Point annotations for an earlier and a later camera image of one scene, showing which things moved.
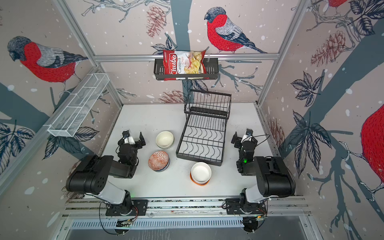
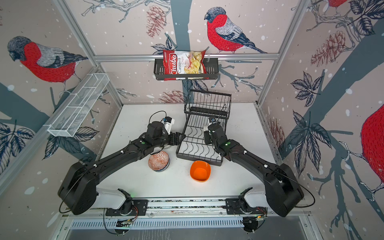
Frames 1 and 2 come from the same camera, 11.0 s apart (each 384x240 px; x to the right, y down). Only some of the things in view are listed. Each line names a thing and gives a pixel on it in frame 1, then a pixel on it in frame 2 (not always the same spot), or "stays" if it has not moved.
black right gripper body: (238, 144) to (207, 139)
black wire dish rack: (202, 135) stays
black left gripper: (137, 143) to (177, 136)
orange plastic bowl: (198, 184) to (200, 170)
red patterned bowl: (159, 161) stays
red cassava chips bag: (182, 62) stays
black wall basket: (212, 69) stays
